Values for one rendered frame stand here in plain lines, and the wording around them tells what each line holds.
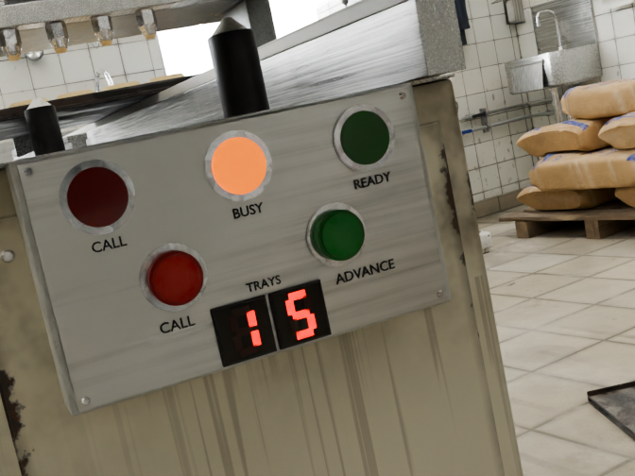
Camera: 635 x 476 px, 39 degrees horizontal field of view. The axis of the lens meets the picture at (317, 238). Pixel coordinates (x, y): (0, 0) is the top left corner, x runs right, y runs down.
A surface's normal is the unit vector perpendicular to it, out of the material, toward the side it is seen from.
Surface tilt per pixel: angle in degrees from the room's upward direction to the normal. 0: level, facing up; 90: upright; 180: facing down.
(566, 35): 90
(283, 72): 90
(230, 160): 90
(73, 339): 90
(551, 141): 101
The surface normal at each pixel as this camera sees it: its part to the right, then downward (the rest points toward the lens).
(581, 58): 0.51, 0.03
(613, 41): -0.84, 0.24
